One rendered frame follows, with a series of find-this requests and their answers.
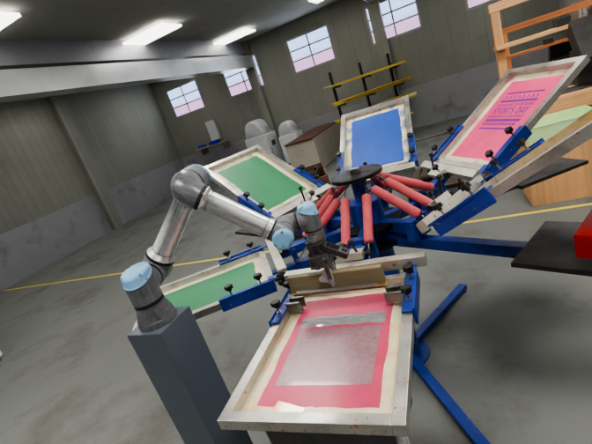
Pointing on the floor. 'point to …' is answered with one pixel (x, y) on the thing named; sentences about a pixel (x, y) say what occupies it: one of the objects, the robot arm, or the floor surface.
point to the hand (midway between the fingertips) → (335, 282)
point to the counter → (315, 145)
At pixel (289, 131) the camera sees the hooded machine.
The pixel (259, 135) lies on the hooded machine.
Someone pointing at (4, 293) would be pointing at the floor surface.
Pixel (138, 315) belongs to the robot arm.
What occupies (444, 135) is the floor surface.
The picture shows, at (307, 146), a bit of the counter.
